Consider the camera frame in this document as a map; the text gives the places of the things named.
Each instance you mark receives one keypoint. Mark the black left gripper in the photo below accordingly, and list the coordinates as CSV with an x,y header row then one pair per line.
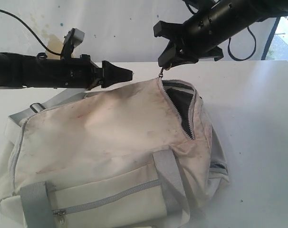
x,y
79,72

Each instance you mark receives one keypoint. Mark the white canvas backpack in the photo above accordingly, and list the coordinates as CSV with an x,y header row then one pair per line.
x,y
110,159

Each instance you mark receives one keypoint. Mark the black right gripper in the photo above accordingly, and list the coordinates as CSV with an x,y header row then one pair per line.
x,y
197,38

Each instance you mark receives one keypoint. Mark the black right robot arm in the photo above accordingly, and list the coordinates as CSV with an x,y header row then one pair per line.
x,y
243,13

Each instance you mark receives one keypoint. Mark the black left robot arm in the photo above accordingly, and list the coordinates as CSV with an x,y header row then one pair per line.
x,y
21,71

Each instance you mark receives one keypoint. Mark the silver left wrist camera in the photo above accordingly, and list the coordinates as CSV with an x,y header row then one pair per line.
x,y
74,38

